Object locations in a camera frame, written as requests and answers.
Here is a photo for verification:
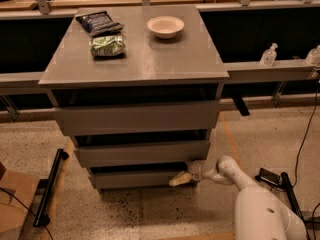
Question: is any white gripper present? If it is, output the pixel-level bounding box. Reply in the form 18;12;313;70
169;160;206;187

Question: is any grey bottom drawer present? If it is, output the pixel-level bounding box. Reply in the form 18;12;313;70
89;169;180;189

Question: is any grey drawer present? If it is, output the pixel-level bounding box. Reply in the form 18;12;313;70
75;140;210;168
89;169;180;189
53;101;220;136

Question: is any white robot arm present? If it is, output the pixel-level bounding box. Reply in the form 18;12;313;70
169;156;307;240

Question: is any grey middle drawer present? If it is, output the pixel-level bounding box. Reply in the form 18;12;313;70
75;140;210;168

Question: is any grey top drawer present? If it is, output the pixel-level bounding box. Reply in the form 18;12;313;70
53;101;220;136

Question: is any grey drawer cabinet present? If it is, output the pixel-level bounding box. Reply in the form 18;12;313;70
48;5;224;176

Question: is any black stand right floor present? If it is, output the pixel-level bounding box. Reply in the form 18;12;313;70
255;168;320;240

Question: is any black bar left floor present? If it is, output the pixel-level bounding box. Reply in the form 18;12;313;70
33;148;69;227

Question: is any green chip bag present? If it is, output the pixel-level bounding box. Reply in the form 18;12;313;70
89;34;126;57

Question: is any white bowl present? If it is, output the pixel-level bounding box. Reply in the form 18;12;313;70
147;16;184;39

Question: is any cardboard box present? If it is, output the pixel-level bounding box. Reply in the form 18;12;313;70
0;163;40;240

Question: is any blue chip bag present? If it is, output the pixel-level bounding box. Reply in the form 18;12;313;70
76;11;124;37

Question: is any grey metal rail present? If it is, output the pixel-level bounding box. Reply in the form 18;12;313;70
0;59;319;95

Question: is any black cable right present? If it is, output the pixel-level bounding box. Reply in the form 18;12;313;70
268;80;320;240

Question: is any black cable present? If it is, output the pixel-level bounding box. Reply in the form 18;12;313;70
0;186;54;240
268;80;320;240

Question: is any black cable left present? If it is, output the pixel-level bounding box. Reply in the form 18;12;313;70
0;186;54;240

